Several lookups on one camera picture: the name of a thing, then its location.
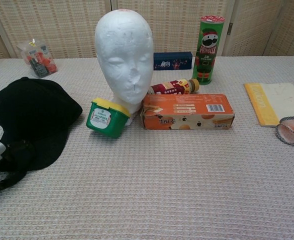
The black cap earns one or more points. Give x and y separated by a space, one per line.
32 107

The white foam mannequin head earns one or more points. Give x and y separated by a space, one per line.
122 50

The green tub with yellow lid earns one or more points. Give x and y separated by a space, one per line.
104 122

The woven beige folding screen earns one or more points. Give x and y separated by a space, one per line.
62 27

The white waffle tablecloth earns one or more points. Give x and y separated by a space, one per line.
147 187

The orange biscuit box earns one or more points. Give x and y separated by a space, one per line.
187 107

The dark blue rectangular box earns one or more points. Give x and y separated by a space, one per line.
172 61

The green Pringles can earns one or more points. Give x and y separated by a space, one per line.
208 50

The yellow white notebook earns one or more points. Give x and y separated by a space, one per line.
277 100

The pink cloth face mask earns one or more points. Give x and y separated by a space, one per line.
293 132

